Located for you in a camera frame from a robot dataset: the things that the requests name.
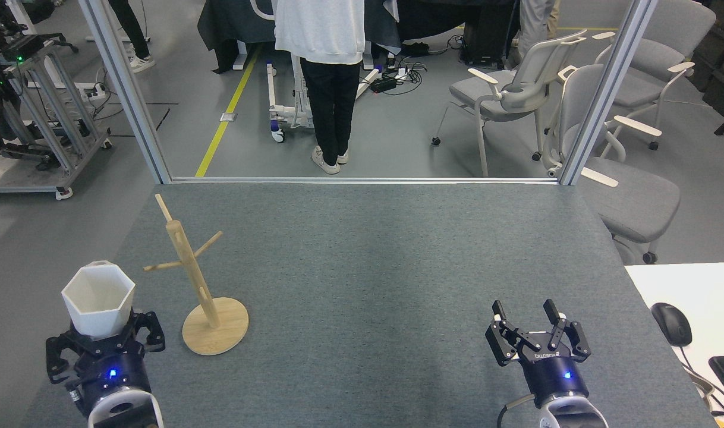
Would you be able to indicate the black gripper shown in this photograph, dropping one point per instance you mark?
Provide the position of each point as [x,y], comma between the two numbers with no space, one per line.
[555,374]
[109,371]

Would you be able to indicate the white hexagonal cup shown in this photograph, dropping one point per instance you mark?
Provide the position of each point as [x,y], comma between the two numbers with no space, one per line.
[97,315]

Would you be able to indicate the wooden cup rack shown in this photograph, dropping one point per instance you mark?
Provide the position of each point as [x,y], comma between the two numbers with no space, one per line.
[219,333]

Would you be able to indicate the black computer mouse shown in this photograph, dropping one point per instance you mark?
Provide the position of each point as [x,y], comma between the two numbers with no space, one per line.
[672,324]

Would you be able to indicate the grey office chair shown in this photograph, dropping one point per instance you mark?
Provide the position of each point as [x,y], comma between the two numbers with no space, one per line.
[635,202]
[665,30]

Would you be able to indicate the white desk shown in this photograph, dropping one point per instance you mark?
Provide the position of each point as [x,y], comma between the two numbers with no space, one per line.
[707,285]

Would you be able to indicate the grey chair with white back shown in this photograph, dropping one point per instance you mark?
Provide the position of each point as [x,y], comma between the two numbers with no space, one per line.
[487,95]

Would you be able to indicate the white power strip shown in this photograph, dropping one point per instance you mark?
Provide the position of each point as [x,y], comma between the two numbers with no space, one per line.
[94,91]

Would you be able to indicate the metal floor socket plate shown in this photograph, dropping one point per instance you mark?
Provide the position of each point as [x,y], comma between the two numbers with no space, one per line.
[228,116]

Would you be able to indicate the white stand on wheels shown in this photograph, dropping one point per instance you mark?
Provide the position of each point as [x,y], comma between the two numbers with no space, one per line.
[271,89]

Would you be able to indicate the black computer case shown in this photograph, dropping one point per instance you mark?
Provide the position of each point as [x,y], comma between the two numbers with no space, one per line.
[484,35]

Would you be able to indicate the person in black trousers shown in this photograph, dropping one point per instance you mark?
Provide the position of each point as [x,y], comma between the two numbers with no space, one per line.
[130,24]

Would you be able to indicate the person in pale trousers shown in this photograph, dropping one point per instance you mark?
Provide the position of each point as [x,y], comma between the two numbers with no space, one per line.
[531,18]

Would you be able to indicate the table with black cloth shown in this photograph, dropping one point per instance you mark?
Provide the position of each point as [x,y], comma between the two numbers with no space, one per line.
[219,24]

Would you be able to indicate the person in white top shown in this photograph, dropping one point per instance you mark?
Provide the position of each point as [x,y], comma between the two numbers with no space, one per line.
[320,30]

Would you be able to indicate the aluminium frame cart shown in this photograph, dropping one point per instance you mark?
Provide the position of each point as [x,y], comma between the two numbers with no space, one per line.
[17,189]

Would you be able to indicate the silver frame rail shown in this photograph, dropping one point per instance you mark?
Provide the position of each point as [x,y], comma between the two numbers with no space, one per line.
[362,180]

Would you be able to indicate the silver frame post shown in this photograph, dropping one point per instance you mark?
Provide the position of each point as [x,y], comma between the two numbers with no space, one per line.
[610,89]
[126,89]

